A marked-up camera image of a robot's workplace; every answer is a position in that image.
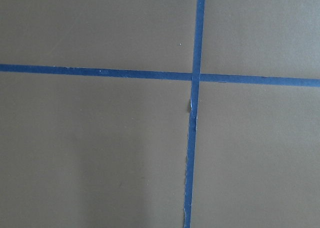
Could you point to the blue tape strip lengthwise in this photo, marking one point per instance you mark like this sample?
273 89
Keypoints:
193 114

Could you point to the blue tape strip crosswise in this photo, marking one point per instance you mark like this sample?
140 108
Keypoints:
220 78

